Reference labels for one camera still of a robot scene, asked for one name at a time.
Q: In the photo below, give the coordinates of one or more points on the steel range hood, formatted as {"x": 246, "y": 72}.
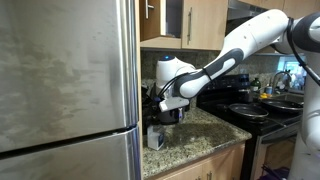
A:
{"x": 243, "y": 9}

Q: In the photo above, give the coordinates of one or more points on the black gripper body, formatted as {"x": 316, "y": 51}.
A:
{"x": 158, "y": 115}

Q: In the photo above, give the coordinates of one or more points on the black frying pan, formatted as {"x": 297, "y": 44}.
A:
{"x": 248, "y": 110}

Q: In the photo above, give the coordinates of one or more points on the black electric stove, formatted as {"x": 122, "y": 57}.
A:
{"x": 233, "y": 96}

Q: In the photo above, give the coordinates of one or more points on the green soap bottle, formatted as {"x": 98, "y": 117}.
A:
{"x": 255, "y": 85}

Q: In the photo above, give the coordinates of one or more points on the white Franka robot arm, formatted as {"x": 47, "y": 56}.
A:
{"x": 260, "y": 33}

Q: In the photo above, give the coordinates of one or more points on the stainless steel refrigerator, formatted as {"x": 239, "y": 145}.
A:
{"x": 66, "y": 83}

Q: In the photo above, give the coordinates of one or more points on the chrome sink faucet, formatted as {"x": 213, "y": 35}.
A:
{"x": 278, "y": 78}

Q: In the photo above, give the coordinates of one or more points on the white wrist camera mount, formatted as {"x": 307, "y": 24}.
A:
{"x": 173, "y": 103}

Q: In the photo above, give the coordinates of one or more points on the wooden lower cabinet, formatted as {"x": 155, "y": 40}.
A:
{"x": 213, "y": 165}

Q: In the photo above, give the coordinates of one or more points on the black coffee maker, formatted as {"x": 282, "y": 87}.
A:
{"x": 171, "y": 117}

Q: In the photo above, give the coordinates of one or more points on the small white-capped jar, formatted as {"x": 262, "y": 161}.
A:
{"x": 156, "y": 139}

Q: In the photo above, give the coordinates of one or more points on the open cabinet door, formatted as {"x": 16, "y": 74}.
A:
{"x": 151, "y": 28}

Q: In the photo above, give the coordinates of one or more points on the dark shallow pan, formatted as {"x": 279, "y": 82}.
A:
{"x": 283, "y": 104}

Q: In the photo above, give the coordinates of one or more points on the yellow sponge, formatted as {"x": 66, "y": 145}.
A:
{"x": 264, "y": 96}

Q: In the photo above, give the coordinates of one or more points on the wooden upper cabinet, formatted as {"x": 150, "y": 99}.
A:
{"x": 203, "y": 25}

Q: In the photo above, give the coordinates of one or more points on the small blue bottle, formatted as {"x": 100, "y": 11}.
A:
{"x": 269, "y": 90}

